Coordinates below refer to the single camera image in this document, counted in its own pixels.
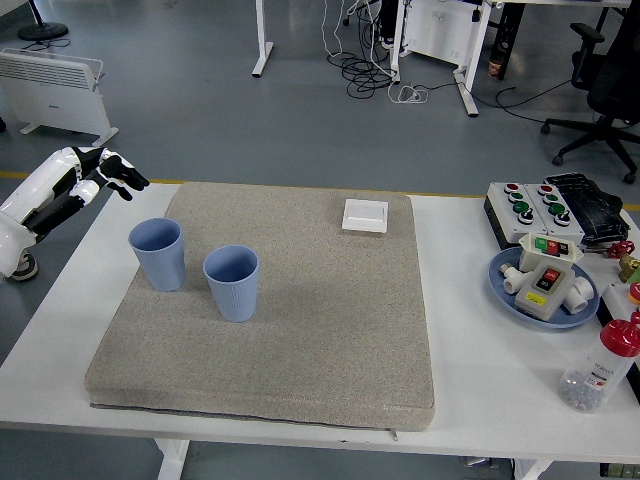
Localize white table leg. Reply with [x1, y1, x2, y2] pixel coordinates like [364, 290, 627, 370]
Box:
[153, 438, 191, 480]
[514, 458, 555, 480]

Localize brass valve with red handwheel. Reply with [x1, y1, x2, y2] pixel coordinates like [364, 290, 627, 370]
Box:
[607, 239, 640, 284]

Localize box with red stop button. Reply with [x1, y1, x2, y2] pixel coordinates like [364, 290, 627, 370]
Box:
[597, 281, 640, 331]

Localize olive box under table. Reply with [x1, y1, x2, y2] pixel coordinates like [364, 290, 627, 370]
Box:
[599, 462, 640, 480]

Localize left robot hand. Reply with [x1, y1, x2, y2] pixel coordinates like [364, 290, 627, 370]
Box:
[0, 145, 151, 282]

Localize blue round plate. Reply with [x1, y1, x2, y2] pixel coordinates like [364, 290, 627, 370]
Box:
[487, 246, 601, 332]

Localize blue ribbed plastic cup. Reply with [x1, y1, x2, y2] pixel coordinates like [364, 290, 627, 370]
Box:
[127, 217, 187, 293]
[202, 244, 261, 324]

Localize white green-red button switch box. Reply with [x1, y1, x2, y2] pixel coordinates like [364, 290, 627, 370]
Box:
[517, 232, 585, 274]

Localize white pipe fitting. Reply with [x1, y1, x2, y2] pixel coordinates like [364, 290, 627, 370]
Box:
[499, 263, 526, 296]
[564, 276, 597, 315]

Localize white wall switch panel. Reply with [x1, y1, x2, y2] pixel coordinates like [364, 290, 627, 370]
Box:
[341, 198, 391, 234]

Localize white desk leg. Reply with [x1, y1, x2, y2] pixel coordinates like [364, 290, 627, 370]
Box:
[389, 0, 409, 84]
[452, 9, 494, 118]
[251, 0, 275, 78]

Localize grey red-black button switch box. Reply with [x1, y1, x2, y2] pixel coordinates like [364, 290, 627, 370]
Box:
[514, 263, 574, 321]

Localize white hanging cable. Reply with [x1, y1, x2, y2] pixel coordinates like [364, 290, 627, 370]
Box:
[321, 0, 344, 59]

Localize black desk leg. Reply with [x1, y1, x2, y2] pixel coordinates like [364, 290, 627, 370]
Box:
[492, 2, 526, 81]

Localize black foot pedal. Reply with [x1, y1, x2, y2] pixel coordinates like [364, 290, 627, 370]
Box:
[543, 172, 632, 246]

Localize person's shoe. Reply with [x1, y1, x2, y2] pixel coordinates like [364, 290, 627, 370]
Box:
[10, 249, 40, 282]

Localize grey-brown cushion mat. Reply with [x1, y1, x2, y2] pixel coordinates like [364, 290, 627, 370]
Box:
[83, 180, 437, 434]

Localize black office chair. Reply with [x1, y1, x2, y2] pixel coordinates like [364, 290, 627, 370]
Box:
[540, 0, 640, 185]

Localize white panel heater with grille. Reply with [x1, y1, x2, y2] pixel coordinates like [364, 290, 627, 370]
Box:
[0, 48, 120, 149]

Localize clear bottle with red cap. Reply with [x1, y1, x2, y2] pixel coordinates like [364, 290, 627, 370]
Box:
[558, 312, 640, 414]

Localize white four-button control box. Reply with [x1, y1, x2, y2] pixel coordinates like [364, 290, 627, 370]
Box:
[522, 182, 586, 246]
[487, 181, 551, 250]

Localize black cable bundle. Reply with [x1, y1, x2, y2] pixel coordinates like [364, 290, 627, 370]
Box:
[327, 49, 401, 99]

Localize white cable coil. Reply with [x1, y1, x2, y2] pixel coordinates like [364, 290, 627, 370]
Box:
[388, 83, 430, 106]

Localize black round stand base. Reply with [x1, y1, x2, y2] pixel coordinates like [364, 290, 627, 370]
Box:
[17, 0, 70, 42]

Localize long black floor cable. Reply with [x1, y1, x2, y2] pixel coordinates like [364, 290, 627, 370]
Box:
[424, 74, 576, 126]

